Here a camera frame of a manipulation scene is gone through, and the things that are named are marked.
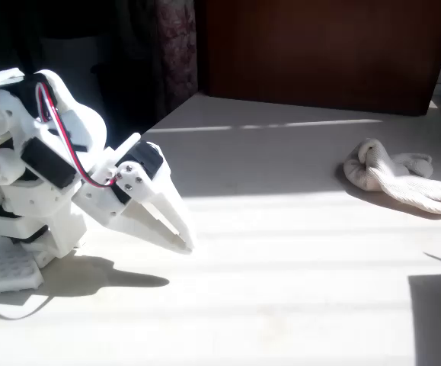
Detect dark patterned curtain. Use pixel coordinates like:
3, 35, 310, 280
155, 0, 199, 115

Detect white perforated base plate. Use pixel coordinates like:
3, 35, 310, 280
0, 243, 45, 297

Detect red black white servo cable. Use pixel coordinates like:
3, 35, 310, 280
35, 82, 121, 188

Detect beige knitted glove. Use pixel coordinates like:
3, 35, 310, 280
343, 137, 441, 217

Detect dark brown wooden cabinet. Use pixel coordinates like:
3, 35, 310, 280
199, 0, 441, 117

